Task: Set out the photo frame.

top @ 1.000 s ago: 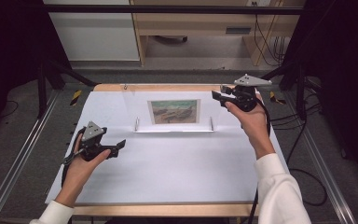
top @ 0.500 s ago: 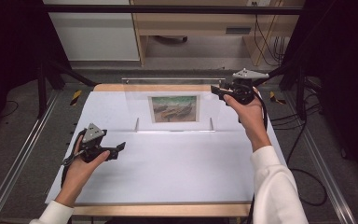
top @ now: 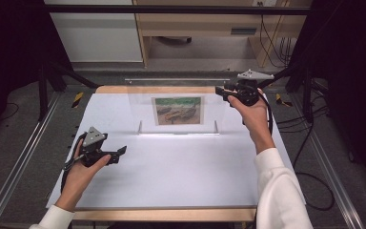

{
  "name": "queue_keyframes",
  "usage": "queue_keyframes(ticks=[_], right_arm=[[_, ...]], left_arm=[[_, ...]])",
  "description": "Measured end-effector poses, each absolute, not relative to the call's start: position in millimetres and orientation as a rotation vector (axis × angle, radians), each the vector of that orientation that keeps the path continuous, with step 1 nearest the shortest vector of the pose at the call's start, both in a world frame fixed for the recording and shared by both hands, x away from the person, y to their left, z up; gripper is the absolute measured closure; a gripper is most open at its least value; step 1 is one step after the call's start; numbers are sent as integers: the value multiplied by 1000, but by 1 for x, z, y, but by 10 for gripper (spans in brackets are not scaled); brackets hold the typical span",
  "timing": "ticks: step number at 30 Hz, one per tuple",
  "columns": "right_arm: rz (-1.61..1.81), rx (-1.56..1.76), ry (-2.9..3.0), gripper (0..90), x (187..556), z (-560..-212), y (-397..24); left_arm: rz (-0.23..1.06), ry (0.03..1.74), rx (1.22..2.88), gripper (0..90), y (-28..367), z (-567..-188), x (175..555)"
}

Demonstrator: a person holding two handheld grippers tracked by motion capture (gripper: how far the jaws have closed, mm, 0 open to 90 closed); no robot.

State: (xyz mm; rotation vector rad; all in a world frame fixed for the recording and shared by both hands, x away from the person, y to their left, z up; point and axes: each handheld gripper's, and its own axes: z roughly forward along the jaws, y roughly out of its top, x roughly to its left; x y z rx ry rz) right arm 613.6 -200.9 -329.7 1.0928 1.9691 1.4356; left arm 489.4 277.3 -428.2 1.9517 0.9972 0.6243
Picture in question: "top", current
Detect black looped floor cable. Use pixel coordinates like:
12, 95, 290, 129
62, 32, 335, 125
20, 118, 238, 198
291, 122, 336, 212

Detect white cabinet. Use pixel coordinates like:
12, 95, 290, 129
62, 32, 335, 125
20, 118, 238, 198
43, 0, 144, 63

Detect black hanging desk cables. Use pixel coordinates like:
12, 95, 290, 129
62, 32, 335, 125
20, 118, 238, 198
258, 2, 293, 69

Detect paper picture card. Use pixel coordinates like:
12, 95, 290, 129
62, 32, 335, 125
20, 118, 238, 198
151, 95, 205, 127

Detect yellow cable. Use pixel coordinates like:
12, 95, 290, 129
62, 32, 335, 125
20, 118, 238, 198
266, 0, 291, 66

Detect yellow black tape marker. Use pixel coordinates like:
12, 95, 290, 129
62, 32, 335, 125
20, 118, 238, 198
71, 91, 85, 109

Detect black curtain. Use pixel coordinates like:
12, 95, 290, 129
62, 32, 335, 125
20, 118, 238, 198
285, 0, 366, 195
0, 0, 74, 147

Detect black horizontal bar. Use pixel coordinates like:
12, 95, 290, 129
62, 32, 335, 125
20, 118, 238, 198
43, 4, 312, 16

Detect black metal stand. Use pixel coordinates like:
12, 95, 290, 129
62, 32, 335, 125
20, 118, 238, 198
37, 56, 100, 122
256, 60, 316, 124

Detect thin black floor cable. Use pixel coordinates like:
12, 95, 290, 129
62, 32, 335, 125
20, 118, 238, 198
0, 101, 20, 122

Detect black floor cable bundle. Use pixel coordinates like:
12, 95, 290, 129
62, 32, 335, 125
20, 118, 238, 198
275, 80, 331, 134

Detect aluminium floor rail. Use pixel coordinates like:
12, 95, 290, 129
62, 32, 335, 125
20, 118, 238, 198
0, 92, 62, 229
289, 94, 366, 229

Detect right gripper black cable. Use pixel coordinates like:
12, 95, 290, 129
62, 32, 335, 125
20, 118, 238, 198
241, 91, 275, 135

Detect wooden table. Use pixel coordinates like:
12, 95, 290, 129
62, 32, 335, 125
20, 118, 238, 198
71, 85, 258, 223

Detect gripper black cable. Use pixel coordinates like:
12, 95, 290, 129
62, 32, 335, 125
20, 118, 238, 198
59, 133, 89, 193
241, 91, 275, 135

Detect light wooden desk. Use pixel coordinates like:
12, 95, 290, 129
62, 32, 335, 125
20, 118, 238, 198
132, 0, 313, 69

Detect person's left hand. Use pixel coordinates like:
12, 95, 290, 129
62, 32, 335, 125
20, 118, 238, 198
63, 138, 112, 198

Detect person's right hand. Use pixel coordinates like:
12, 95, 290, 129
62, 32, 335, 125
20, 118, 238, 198
227, 88, 271, 132

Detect yellow-handled tool right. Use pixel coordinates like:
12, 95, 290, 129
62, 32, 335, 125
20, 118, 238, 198
274, 93, 294, 108

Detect clear acrylic photo frame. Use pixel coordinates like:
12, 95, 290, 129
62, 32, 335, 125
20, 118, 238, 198
124, 77, 232, 137

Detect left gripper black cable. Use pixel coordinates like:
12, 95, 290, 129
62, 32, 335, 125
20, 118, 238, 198
59, 133, 89, 193

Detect pale grey table board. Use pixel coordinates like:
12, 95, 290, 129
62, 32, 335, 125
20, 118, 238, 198
46, 92, 295, 210

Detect grey desk label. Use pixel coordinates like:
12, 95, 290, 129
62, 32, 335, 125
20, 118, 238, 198
230, 27, 258, 36

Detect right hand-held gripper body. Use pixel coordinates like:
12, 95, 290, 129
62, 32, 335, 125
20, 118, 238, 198
224, 69, 275, 108

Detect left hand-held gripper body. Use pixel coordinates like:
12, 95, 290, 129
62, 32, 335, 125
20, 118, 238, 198
81, 126, 112, 168

